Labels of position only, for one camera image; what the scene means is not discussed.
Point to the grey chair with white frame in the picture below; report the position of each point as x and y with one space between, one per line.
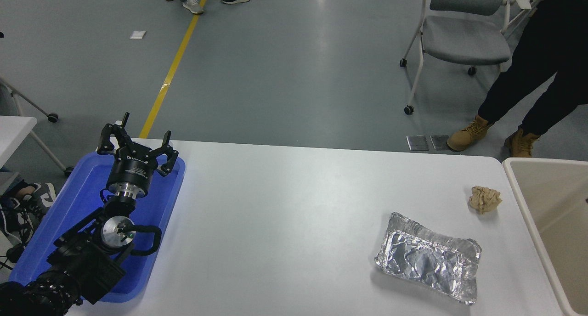
464 40

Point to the silver floor plate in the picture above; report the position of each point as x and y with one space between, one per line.
417 142
438 141

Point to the seated person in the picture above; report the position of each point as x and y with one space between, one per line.
41 194

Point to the crumpled silver foil tray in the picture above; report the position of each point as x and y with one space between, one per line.
422 261

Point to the white side table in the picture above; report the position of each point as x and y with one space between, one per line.
14 132

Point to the white leg with caster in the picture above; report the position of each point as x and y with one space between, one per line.
32 104

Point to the crumpled tan paper ball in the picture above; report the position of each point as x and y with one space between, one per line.
485 199

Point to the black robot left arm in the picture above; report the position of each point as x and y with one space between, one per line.
78 263

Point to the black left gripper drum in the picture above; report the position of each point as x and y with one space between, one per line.
131 171

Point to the blue plastic tray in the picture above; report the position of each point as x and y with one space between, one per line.
69 205

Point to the large pale bin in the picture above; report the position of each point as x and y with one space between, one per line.
560 215

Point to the person with pale shoes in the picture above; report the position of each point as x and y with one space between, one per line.
193 4

